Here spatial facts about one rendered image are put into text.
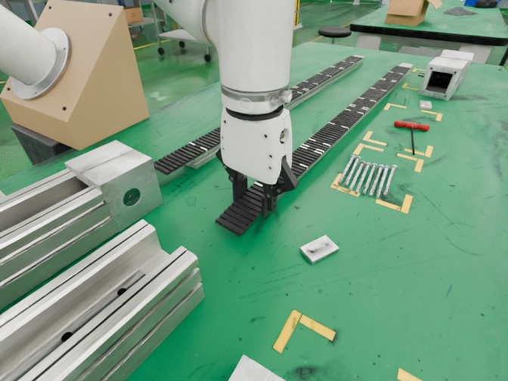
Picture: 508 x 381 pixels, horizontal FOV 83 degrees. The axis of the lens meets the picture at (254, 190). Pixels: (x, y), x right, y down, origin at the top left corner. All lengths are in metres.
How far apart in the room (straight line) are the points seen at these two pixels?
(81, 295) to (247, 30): 0.32
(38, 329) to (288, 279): 0.28
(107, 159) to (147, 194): 0.08
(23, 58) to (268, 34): 0.61
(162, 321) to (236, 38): 0.31
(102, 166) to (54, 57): 0.41
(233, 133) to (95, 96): 0.44
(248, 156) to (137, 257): 0.19
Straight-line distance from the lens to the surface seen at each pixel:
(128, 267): 0.38
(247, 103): 0.34
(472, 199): 0.66
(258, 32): 0.32
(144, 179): 0.49
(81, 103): 0.75
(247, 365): 0.26
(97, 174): 0.48
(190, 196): 0.54
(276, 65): 0.34
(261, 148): 0.38
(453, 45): 2.38
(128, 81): 0.81
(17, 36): 0.82
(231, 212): 0.46
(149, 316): 0.33
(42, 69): 0.85
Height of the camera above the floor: 1.12
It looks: 39 degrees down
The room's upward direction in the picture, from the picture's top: straight up
